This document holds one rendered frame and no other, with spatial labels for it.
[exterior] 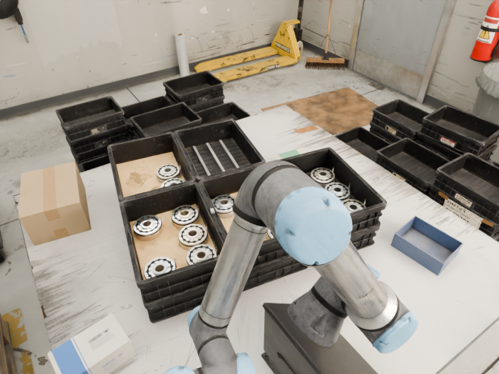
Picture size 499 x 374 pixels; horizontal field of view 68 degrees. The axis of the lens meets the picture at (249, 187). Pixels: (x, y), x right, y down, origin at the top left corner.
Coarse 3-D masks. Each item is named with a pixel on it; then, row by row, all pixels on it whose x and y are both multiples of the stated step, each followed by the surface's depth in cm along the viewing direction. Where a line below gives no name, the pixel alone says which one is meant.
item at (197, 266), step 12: (156, 192) 140; (120, 204) 135; (204, 204) 135; (216, 228) 126; (132, 252) 118; (132, 264) 114; (192, 264) 114; (204, 264) 114; (156, 276) 111; (168, 276) 111; (180, 276) 113; (144, 288) 110
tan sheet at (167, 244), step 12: (168, 216) 144; (132, 228) 140; (168, 228) 140; (144, 240) 135; (156, 240) 135; (168, 240) 135; (144, 252) 131; (156, 252) 131; (168, 252) 131; (180, 252) 130; (216, 252) 130; (144, 264) 127; (180, 264) 127
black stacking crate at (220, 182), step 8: (232, 176) 149; (240, 176) 150; (208, 184) 146; (216, 184) 148; (224, 184) 150; (232, 184) 151; (240, 184) 153; (208, 192) 149; (216, 192) 151; (224, 192) 152; (232, 192) 154; (272, 248) 125; (280, 248) 126; (264, 256) 126; (272, 256) 127; (280, 256) 129; (288, 256) 129; (256, 264) 127; (264, 264) 127
